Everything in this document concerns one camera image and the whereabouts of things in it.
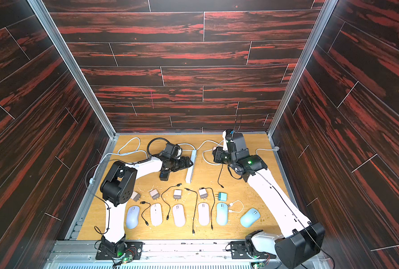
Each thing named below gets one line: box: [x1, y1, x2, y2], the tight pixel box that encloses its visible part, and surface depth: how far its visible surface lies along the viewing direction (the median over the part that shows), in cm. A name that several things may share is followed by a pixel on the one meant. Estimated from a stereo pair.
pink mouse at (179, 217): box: [172, 203, 186, 228], surface depth 84 cm
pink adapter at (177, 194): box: [173, 189, 183, 202], surface depth 91 cm
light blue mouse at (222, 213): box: [216, 202, 229, 226], surface depth 84 cm
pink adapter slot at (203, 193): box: [198, 187, 208, 199], surface depth 92 cm
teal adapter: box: [217, 191, 228, 202], surface depth 90 cm
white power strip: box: [184, 149, 197, 184], surface depth 98 cm
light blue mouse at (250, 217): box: [240, 207, 261, 229], surface depth 84 cm
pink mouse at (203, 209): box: [197, 202, 210, 226], surface depth 85 cm
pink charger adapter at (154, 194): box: [149, 188, 160, 201], surface depth 90 cm
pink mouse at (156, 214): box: [150, 202, 164, 227], surface depth 84 cm
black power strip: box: [159, 170, 171, 182], surface depth 98 cm
